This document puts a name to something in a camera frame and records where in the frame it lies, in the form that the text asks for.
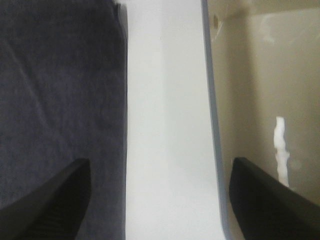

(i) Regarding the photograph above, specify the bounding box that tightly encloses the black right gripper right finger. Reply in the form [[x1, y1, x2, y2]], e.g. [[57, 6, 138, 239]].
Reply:
[[229, 157, 320, 240]]

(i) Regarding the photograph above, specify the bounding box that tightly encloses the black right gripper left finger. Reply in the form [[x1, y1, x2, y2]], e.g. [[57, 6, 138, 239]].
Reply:
[[0, 158, 90, 240]]

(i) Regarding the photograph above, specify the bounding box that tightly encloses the dark grey towel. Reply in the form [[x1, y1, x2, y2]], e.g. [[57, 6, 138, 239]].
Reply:
[[0, 0, 127, 240]]

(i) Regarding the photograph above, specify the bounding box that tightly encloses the beige storage bin grey rim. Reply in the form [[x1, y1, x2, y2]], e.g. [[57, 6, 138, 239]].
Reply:
[[201, 0, 320, 240]]

